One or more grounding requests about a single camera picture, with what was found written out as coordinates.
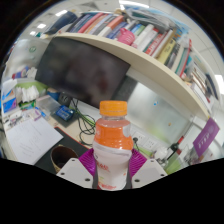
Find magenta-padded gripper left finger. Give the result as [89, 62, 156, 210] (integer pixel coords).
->
[55, 147, 99, 190]

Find brown floral cup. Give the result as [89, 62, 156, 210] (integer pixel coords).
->
[49, 145, 80, 174]

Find blue tissue box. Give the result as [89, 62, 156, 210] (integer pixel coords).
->
[0, 78, 18, 114]

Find small blue electronic box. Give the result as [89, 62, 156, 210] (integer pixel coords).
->
[54, 104, 76, 122]

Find dark wine bottle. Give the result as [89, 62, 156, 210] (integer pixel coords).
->
[168, 134, 186, 158]

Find purple hanging banner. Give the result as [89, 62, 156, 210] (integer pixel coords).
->
[192, 117, 221, 158]

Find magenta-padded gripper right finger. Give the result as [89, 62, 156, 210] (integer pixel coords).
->
[126, 147, 169, 190]

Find orange-capped drink bottle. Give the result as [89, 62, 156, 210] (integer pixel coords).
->
[92, 100, 134, 192]

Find clear plastic container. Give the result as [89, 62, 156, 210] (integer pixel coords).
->
[35, 94, 61, 116]

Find white wall power socket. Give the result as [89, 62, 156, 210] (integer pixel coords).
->
[144, 138, 158, 151]
[133, 130, 148, 144]

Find black cables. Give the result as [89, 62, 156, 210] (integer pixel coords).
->
[68, 98, 98, 148]

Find black computer monitor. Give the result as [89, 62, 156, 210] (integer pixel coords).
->
[34, 36, 132, 109]

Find white crumpled tissues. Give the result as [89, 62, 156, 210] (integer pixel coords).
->
[14, 84, 39, 104]

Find white open paper notebook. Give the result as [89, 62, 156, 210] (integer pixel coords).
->
[5, 116, 64, 166]

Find black red-edged desk mat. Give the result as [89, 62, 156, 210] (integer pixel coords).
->
[34, 126, 89, 175]

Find white jar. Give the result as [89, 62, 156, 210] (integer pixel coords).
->
[154, 146, 169, 161]

